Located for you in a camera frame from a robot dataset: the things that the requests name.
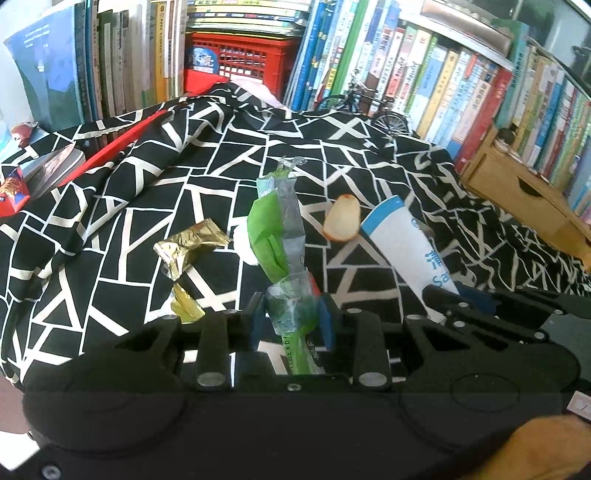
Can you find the stack of flat books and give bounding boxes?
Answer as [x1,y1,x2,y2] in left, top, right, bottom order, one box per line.
[185,0,315,38]

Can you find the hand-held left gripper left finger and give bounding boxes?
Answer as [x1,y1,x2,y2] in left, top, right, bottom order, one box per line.
[113,293,266,391]

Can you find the black white patterned cloth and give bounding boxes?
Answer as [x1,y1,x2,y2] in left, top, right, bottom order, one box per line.
[0,80,591,384]

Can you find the grey magazine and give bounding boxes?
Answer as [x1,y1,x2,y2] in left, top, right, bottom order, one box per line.
[18,142,88,197]

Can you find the green plastic wrapper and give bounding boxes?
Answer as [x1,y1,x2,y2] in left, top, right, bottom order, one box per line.
[247,156,324,376]

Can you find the person's right forearm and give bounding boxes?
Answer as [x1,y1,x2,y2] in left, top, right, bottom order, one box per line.
[471,413,591,480]

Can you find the red snack packet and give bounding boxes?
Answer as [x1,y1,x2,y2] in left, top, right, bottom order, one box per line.
[0,167,31,217]

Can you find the short row of pale books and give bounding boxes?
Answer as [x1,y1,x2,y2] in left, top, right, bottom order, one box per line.
[4,0,188,130]

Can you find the gold candy wrapper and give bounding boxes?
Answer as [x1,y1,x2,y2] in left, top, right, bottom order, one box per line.
[153,219,230,281]

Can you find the small red white object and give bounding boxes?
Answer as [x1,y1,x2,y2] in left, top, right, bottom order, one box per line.
[10,122,38,147]

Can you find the white blue tube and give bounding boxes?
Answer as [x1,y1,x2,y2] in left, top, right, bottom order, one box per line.
[360,196,462,324]

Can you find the red folder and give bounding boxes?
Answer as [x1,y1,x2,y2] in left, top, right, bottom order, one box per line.
[58,108,169,188]

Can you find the black model bicycle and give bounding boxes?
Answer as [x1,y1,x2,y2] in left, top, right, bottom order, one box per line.
[316,68,411,137]

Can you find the small dark figurine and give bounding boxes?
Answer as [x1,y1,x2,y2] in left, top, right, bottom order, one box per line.
[494,127,520,155]

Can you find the long row of colourful books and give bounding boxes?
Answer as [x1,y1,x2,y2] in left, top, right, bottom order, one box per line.
[284,0,591,217]

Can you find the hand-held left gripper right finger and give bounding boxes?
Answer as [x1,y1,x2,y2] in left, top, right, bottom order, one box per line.
[318,295,472,391]

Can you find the white tissue scrap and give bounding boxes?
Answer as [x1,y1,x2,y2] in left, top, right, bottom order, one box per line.
[231,226,262,266]

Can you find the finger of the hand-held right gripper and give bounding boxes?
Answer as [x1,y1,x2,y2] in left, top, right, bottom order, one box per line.
[421,285,561,346]
[459,285,591,319]

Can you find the pink white cloth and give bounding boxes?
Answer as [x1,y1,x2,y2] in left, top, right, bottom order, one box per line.
[233,78,287,109]

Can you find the wooden drawer box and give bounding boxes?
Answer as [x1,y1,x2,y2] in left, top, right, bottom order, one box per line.
[459,124,591,273]

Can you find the yellow clear candy wrapper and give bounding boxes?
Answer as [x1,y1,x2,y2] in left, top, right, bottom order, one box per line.
[168,282,206,324]

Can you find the red plastic crate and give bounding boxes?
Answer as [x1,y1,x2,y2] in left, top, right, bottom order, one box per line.
[185,31,303,100]

